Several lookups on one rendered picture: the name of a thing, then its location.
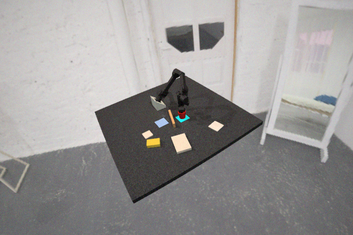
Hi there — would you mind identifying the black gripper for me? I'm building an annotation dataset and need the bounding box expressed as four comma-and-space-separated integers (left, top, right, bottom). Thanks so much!
177, 100, 185, 113

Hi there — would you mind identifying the yellow rectangular block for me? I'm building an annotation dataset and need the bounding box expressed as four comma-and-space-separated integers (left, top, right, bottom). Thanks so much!
147, 138, 160, 148

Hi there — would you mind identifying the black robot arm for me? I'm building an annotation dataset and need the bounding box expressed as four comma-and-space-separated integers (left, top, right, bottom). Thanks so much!
155, 69, 190, 106

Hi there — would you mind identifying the beige flat pad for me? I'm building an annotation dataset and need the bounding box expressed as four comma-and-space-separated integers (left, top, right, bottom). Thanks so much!
208, 121, 223, 132

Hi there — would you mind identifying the red cup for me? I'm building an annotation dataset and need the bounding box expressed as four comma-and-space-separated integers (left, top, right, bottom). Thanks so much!
178, 111, 186, 119

